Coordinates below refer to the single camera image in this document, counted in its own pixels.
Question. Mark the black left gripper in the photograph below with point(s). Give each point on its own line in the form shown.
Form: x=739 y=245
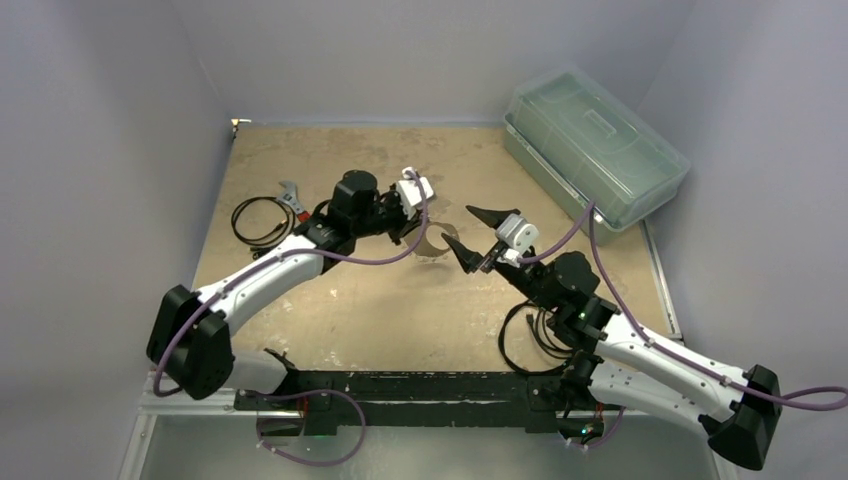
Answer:
x=405 y=225

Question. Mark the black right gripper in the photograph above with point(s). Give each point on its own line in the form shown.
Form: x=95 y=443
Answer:
x=486 y=252

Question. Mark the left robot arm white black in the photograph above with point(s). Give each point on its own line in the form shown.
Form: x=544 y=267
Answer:
x=191 y=340

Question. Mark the red adjustable wrench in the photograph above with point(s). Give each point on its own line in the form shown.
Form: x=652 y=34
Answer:
x=289 y=197

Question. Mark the clear plastic storage box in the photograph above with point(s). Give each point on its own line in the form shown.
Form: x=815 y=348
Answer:
x=584 y=147

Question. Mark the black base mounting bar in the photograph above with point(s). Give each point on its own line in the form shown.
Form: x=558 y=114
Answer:
x=555 y=401

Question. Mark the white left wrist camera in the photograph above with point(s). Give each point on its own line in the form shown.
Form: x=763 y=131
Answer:
x=414 y=190

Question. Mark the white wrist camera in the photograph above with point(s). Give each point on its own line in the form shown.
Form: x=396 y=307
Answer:
x=517 y=232
x=414 y=190

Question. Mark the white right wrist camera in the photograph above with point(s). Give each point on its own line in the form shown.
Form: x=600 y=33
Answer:
x=517 y=232

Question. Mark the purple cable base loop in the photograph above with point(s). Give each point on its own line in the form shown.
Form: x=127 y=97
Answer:
x=313 y=426

